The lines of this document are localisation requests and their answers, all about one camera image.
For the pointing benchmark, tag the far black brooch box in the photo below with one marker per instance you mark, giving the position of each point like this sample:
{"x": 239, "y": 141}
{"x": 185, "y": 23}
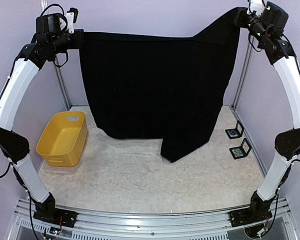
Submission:
{"x": 237, "y": 132}

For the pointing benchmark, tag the right aluminium frame post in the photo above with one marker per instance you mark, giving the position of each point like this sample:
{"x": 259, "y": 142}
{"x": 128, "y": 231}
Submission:
{"x": 243, "y": 76}

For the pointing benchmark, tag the near black brooch box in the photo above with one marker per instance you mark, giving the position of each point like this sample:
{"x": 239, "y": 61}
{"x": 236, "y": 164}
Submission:
{"x": 241, "y": 151}

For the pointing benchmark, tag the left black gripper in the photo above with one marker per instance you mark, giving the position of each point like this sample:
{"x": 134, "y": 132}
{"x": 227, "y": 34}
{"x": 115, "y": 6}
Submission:
{"x": 79, "y": 43}

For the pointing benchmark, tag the front aluminium rail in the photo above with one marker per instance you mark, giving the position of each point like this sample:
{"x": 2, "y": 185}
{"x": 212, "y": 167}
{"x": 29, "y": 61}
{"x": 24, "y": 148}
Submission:
{"x": 102, "y": 225}

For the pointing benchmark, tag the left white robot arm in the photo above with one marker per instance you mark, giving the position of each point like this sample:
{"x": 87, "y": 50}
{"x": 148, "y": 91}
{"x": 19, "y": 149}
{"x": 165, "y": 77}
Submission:
{"x": 43, "y": 48}

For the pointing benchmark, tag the yellow plastic basket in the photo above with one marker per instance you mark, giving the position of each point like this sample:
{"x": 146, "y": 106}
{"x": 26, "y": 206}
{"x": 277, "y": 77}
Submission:
{"x": 63, "y": 139}

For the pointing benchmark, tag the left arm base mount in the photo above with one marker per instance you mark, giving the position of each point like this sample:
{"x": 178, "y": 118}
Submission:
{"x": 61, "y": 217}

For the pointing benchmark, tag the aluminium frame post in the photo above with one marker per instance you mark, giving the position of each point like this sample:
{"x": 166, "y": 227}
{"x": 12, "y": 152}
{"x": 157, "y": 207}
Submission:
{"x": 60, "y": 58}
{"x": 243, "y": 76}

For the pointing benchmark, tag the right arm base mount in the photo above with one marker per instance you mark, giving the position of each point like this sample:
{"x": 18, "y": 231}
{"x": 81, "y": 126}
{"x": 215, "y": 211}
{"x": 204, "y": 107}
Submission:
{"x": 245, "y": 216}

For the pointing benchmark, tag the black t-shirt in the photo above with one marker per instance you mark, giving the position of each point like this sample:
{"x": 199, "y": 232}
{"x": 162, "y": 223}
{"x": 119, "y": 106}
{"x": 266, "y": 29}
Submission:
{"x": 152, "y": 87}

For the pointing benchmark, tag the black brooch box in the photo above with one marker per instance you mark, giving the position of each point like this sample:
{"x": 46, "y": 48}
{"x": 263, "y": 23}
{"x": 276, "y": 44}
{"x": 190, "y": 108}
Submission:
{"x": 237, "y": 132}
{"x": 241, "y": 151}

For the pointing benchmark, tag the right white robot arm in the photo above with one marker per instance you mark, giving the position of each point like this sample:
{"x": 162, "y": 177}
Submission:
{"x": 266, "y": 21}

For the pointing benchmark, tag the left aluminium frame post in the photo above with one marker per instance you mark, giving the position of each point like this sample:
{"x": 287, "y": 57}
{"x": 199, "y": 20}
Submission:
{"x": 60, "y": 58}

